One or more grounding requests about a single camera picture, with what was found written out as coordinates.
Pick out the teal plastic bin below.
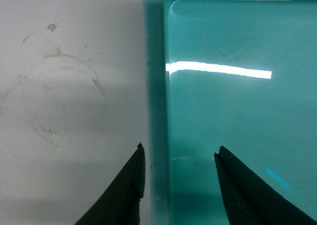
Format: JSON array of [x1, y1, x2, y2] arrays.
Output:
[[142, 0, 317, 225]]

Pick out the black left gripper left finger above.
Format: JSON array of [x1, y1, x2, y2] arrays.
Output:
[[76, 144, 145, 225]]

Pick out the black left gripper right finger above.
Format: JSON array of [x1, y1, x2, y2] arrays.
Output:
[[214, 146, 316, 225]]

